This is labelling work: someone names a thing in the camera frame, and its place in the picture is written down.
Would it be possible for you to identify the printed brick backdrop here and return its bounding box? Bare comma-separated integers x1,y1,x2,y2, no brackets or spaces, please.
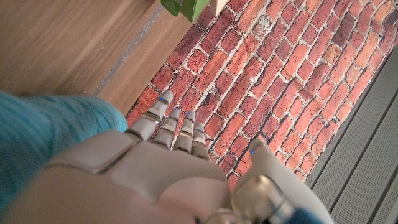
126,0,398,189

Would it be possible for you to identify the green and white package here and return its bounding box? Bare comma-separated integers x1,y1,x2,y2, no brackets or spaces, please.
160,0,210,23

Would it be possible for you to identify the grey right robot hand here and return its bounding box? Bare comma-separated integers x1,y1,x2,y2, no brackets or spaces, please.
0,90,335,224

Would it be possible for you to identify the teal yarn skein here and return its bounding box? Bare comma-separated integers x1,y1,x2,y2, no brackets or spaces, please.
0,90,129,206

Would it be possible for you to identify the wooden box with slot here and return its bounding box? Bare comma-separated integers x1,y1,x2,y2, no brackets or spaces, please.
210,0,229,16

